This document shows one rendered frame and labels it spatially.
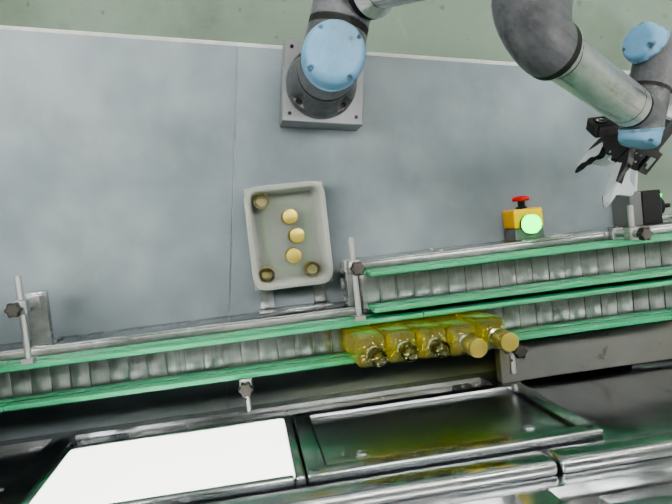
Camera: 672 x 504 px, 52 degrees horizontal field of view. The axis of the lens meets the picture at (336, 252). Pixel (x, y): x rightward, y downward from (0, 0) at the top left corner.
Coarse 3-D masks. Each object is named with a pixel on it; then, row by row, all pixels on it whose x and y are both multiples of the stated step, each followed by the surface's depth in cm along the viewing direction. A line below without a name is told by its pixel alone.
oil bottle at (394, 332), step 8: (376, 328) 139; (384, 328) 135; (392, 328) 134; (400, 328) 133; (408, 328) 132; (384, 336) 130; (392, 336) 128; (400, 336) 128; (408, 336) 128; (392, 344) 128; (416, 344) 129; (392, 352) 128; (408, 352) 130; (392, 360) 128; (400, 360) 128
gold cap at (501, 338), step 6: (498, 330) 126; (504, 330) 125; (492, 336) 127; (498, 336) 124; (504, 336) 123; (510, 336) 123; (516, 336) 123; (498, 342) 124; (504, 342) 123; (510, 342) 123; (516, 342) 123; (504, 348) 123; (510, 348) 123
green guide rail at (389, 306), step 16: (624, 272) 153; (640, 272) 152; (656, 272) 147; (496, 288) 150; (512, 288) 149; (528, 288) 144; (544, 288) 144; (560, 288) 144; (368, 304) 147; (384, 304) 145; (400, 304) 141; (416, 304) 141; (432, 304) 141
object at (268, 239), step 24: (264, 192) 150; (288, 192) 155; (312, 192) 156; (264, 216) 155; (312, 216) 157; (264, 240) 155; (288, 240) 156; (312, 240) 157; (264, 264) 156; (288, 264) 156; (264, 288) 149
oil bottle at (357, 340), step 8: (344, 328) 143; (352, 328) 140; (360, 328) 139; (368, 328) 138; (344, 336) 144; (352, 336) 133; (360, 336) 130; (368, 336) 129; (376, 336) 129; (344, 344) 146; (352, 344) 133; (360, 344) 127; (368, 344) 127; (376, 344) 127; (384, 344) 128; (352, 352) 135; (360, 352) 127; (360, 360) 127; (368, 360) 127
